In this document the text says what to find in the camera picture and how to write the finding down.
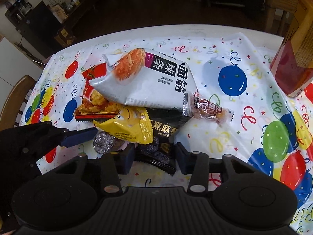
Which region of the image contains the silver foil candy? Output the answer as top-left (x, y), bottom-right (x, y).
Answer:
top-left (93, 131), bottom-right (116, 154)

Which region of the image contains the yellow snack packet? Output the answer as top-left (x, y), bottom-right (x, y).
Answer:
top-left (93, 106), bottom-right (153, 144)

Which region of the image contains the red rice cracker bag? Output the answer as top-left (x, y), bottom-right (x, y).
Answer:
top-left (74, 63), bottom-right (122, 121)

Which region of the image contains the black sesame snack packet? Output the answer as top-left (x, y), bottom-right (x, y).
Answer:
top-left (135, 108), bottom-right (191, 176)

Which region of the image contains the small clear snack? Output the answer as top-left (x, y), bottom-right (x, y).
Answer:
top-left (185, 92), bottom-right (234, 124)

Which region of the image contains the white spicy strip bag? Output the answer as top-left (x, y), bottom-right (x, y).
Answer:
top-left (90, 48), bottom-right (197, 110)

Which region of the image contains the wooden chair left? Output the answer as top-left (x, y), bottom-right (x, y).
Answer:
top-left (0, 75), bottom-right (36, 130)

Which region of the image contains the wooden chair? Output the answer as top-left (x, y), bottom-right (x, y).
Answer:
top-left (264, 0), bottom-right (300, 37)
top-left (0, 75), bottom-right (36, 130)

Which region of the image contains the balloon birthday tablecloth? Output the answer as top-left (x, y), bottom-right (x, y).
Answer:
top-left (20, 33), bottom-right (312, 234)

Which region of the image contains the dark sideboard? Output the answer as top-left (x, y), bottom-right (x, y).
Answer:
top-left (5, 0), bottom-right (96, 58)

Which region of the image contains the black coffee machine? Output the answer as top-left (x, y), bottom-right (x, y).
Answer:
top-left (5, 0), bottom-right (32, 27)

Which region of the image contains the orange juice bottle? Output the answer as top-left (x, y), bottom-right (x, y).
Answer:
top-left (271, 0), bottom-right (312, 97)

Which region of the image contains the wooden chair far side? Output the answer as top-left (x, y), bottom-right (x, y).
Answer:
top-left (264, 0), bottom-right (300, 37)

